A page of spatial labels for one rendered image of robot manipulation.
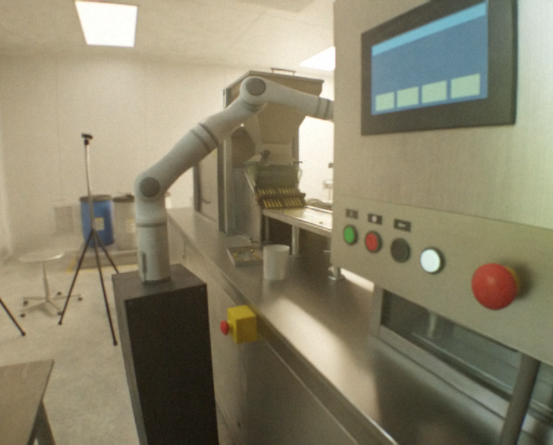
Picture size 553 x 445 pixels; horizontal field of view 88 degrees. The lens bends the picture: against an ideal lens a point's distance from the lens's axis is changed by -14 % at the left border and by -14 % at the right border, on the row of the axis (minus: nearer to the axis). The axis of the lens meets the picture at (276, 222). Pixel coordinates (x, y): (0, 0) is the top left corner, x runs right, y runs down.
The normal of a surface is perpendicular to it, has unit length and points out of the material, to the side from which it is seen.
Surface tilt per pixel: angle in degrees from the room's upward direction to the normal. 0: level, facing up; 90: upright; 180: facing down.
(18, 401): 0
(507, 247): 90
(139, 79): 90
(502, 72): 90
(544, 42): 90
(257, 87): 75
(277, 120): 118
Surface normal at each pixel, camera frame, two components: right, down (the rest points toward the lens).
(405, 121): -0.90, 0.07
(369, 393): 0.00, -0.98
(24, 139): 0.43, 0.16
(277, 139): 0.37, 0.60
